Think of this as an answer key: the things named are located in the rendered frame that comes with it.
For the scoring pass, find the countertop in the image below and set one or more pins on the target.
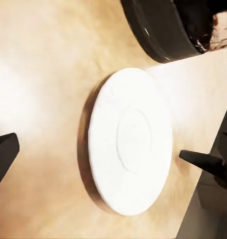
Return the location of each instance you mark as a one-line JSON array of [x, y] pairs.
[[55, 56]]

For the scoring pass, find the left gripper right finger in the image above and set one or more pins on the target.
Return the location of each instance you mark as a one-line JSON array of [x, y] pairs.
[[222, 146]]

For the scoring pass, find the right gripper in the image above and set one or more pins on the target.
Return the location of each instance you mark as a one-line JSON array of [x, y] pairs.
[[210, 163]]

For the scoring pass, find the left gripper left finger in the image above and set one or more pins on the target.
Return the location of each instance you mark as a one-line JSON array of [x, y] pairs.
[[9, 149]]

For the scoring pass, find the electric kettle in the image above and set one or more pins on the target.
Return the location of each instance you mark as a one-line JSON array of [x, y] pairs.
[[170, 30]]

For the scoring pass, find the cabinet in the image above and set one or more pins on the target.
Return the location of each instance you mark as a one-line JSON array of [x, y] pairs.
[[206, 216]]

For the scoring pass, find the saucer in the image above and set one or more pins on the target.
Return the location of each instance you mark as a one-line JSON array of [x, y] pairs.
[[130, 141]]

